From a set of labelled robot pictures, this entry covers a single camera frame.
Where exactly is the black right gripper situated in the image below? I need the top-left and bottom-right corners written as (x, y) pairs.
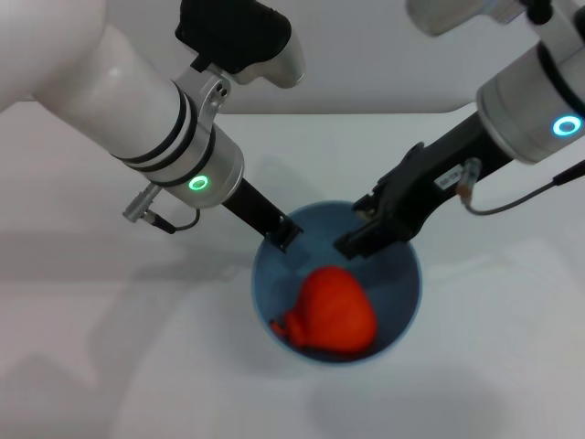
top-left (335, 113), bottom-right (513, 261)

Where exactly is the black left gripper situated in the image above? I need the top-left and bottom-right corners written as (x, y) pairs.
top-left (218, 177), bottom-right (303, 253)

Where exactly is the blue ceramic bowl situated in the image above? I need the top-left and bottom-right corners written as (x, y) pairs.
top-left (250, 200), bottom-right (422, 365)

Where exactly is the orange mandarin fruit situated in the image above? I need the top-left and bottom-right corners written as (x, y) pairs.
top-left (269, 266), bottom-right (378, 353)

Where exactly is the left arm connector cable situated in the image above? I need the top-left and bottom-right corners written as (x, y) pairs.
top-left (122, 181), bottom-right (203, 235)

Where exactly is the arm connector cable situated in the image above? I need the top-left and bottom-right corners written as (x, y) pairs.
top-left (122, 181), bottom-right (203, 235)
top-left (456, 157), bottom-right (585, 215)

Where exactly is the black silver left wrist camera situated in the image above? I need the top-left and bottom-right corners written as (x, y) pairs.
top-left (175, 0), bottom-right (306, 88)

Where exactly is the right arm connector cable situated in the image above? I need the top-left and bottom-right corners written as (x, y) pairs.
top-left (456, 157), bottom-right (585, 215)

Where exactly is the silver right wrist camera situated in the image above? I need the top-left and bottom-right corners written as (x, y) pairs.
top-left (406, 0), bottom-right (557, 37)

